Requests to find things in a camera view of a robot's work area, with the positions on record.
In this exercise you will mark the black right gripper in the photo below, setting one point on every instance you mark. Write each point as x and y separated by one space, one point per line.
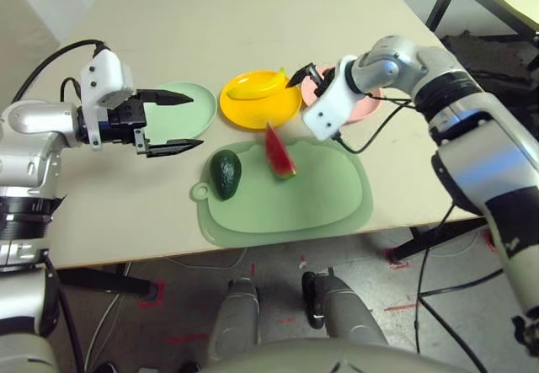
325 83

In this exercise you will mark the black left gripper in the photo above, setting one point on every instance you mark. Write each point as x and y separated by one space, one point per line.
124 118

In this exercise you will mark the yellow toy banana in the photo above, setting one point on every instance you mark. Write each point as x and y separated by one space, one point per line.
252 91

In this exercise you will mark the dark green toy avocado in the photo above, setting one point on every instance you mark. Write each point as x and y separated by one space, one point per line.
225 175

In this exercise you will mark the toy watermelon slice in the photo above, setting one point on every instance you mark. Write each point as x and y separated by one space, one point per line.
278 154

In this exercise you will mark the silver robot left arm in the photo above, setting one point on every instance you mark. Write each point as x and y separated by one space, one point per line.
29 124

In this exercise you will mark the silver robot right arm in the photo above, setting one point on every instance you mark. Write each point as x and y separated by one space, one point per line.
463 108

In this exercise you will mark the mint green round plate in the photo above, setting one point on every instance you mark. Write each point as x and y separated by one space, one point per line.
199 116

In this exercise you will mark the yellow round plate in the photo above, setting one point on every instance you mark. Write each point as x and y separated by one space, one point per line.
257 112

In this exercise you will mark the pink round plate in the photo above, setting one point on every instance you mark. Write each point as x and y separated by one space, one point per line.
366 105

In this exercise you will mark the green silicone cutting mat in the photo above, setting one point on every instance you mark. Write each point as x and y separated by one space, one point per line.
295 204

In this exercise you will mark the black table foot bar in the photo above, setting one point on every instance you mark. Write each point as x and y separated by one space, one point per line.
442 238
105 282

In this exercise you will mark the small white floor object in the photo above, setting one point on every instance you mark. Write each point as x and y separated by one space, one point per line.
302 263

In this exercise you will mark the black rough floor mat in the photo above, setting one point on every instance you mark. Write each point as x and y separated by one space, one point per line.
492 65

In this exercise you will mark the grey robot left leg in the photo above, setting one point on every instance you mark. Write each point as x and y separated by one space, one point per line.
236 318

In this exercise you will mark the grey robot leg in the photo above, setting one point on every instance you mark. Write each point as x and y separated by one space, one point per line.
349 310
236 318

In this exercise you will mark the grey robot right leg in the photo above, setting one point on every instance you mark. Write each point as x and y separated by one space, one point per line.
349 310

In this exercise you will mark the grey robot torso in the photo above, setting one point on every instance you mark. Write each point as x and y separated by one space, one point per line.
328 358

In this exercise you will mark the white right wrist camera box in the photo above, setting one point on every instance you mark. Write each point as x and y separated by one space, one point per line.
332 112

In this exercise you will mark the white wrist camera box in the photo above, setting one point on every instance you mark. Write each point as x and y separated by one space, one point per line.
105 74
332 112

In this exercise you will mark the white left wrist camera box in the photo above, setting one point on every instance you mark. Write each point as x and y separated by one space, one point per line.
105 74

